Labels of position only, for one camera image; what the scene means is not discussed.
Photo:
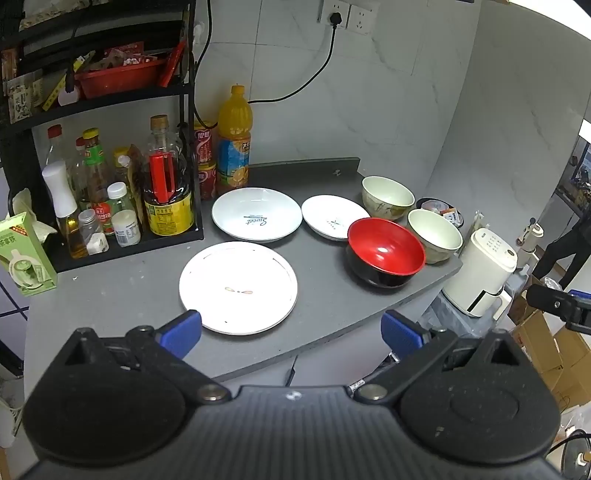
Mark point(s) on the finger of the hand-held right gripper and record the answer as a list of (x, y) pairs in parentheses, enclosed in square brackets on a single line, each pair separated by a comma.
[(554, 302)]

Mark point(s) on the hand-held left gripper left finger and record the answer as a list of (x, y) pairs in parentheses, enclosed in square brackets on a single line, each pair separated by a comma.
[(182, 330)]

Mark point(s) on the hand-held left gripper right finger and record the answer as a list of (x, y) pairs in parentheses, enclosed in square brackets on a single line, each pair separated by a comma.
[(399, 333)]

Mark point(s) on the white plate brown rim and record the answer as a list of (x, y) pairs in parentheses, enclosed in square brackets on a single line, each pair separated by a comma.
[(231, 277)]

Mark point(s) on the red and black bowl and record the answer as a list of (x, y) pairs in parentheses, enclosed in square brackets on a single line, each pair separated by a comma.
[(383, 247)]

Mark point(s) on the plain cream bowl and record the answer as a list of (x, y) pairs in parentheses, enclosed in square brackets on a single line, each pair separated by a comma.
[(434, 233)]

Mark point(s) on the cream bowl with leaf pattern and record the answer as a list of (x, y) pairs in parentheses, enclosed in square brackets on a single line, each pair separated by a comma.
[(385, 194)]

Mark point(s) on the deep white plate script print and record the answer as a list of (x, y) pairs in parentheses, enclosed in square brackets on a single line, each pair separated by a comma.
[(254, 207)]

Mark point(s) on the cardboard box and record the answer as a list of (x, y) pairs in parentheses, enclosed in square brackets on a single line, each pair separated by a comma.
[(547, 350)]

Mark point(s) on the white air fryer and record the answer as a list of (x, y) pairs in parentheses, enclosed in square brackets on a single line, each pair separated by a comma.
[(485, 272)]

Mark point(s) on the white jar with label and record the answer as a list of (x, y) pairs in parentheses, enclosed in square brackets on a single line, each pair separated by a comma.
[(126, 229)]

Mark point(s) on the black round tray with packets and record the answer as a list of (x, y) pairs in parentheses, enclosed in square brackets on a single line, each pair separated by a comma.
[(438, 205)]

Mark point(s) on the small clear shaker jar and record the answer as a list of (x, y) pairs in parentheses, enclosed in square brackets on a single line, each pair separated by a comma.
[(92, 230)]

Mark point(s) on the small white plate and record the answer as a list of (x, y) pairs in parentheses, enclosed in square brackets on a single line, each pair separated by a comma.
[(332, 214)]

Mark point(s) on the clear bottle white cap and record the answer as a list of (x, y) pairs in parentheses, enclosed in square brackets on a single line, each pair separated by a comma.
[(119, 194)]

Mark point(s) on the red drink can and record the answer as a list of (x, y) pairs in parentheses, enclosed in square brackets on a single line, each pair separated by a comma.
[(204, 143), (207, 180)]

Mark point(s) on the green tea box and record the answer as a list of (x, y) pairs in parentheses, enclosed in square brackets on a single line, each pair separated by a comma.
[(25, 258)]

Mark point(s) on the oil bottle tall white cap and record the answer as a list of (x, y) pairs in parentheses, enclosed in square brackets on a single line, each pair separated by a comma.
[(62, 198)]

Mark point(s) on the green label bottle yellow cap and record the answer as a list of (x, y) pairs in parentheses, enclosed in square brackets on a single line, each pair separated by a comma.
[(96, 161)]

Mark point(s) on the orange juice bottle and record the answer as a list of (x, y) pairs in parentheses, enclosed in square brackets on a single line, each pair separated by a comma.
[(234, 138)]

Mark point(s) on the crumpled pale tissue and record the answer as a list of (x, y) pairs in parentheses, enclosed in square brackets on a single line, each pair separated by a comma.
[(25, 203)]

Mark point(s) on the clear bottle red cap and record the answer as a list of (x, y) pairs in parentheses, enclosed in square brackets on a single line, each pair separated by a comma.
[(55, 143)]

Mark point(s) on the black metal rack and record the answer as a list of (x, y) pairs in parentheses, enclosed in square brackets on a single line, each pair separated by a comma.
[(27, 152)]

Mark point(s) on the red plastic basket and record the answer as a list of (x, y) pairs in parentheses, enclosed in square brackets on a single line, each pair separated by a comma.
[(117, 78)]

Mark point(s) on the red packet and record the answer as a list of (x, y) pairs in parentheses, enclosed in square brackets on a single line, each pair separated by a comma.
[(173, 64)]

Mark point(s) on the yellow packet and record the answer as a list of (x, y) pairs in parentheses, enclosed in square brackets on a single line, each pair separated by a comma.
[(64, 83)]

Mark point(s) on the white wall outlet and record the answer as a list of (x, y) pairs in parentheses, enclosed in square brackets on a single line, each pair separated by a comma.
[(348, 14)]

